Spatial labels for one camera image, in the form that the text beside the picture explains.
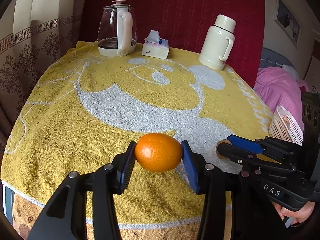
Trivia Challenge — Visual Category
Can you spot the grey bed frame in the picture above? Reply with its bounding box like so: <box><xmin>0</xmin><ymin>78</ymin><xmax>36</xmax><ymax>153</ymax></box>
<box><xmin>259</xmin><ymin>47</ymin><xmax>295</xmax><ymax>69</ymax></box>

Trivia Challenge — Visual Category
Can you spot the white plastic basket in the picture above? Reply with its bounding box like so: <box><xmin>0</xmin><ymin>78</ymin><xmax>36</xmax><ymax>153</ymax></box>
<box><xmin>268</xmin><ymin>105</ymin><xmax>303</xmax><ymax>146</ymax></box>

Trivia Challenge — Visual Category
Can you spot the cream thermos flask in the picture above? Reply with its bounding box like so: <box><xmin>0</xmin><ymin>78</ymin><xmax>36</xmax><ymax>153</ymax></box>
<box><xmin>198</xmin><ymin>15</ymin><xmax>236</xmax><ymax>71</ymax></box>

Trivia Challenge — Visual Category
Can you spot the yellow cartoon towel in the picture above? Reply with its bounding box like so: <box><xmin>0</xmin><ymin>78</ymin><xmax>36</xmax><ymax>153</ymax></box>
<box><xmin>1</xmin><ymin>42</ymin><xmax>272</xmax><ymax>233</ymax></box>

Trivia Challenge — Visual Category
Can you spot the tissue pack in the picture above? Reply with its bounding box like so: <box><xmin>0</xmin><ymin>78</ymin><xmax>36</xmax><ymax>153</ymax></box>
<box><xmin>142</xmin><ymin>30</ymin><xmax>169</xmax><ymax>60</ymax></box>

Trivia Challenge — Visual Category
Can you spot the pink dotted duvet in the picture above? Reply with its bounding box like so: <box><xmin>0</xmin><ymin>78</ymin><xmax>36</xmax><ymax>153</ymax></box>
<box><xmin>254</xmin><ymin>67</ymin><xmax>310</xmax><ymax>129</ymax></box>

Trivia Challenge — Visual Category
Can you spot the person's right hand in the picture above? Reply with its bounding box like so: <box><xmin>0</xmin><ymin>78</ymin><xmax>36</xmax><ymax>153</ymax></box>
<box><xmin>272</xmin><ymin>202</ymin><xmax>315</xmax><ymax>225</ymax></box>

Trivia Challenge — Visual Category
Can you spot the glass kettle pink handle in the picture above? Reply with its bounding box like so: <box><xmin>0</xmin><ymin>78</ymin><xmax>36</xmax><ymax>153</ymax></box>
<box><xmin>97</xmin><ymin>0</ymin><xmax>137</xmax><ymax>57</ymax></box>

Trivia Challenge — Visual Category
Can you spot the framed wall picture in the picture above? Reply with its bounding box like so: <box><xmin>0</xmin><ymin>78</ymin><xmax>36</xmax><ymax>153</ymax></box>
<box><xmin>274</xmin><ymin>0</ymin><xmax>301</xmax><ymax>47</ymax></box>

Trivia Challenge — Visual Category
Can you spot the patterned beige curtain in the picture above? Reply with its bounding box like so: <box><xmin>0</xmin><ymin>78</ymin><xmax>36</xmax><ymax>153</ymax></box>
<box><xmin>0</xmin><ymin>0</ymin><xmax>91</xmax><ymax>140</ymax></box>

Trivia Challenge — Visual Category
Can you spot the red quilted headboard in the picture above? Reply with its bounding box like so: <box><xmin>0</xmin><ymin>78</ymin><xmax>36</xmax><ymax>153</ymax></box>
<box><xmin>79</xmin><ymin>0</ymin><xmax>265</xmax><ymax>86</ymax></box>

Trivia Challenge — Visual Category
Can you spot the brown kiwi fruit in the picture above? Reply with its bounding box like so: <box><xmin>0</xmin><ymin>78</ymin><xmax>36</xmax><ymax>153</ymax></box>
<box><xmin>216</xmin><ymin>139</ymin><xmax>232</xmax><ymax>159</ymax></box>

